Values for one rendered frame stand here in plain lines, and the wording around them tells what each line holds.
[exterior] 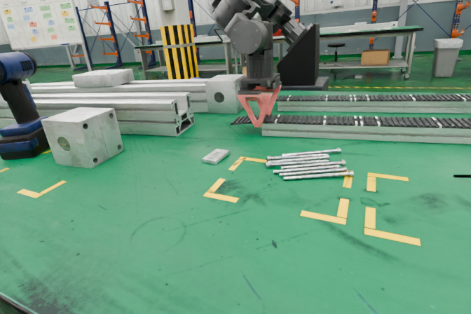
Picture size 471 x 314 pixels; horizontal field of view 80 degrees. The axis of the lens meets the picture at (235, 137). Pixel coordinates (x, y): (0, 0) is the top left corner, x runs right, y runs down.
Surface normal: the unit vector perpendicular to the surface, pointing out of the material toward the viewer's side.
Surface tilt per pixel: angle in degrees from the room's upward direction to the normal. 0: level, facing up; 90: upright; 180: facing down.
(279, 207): 0
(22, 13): 90
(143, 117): 90
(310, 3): 90
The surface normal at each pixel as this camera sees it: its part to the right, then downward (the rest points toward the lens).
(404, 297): -0.08, -0.93
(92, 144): 0.93, 0.06
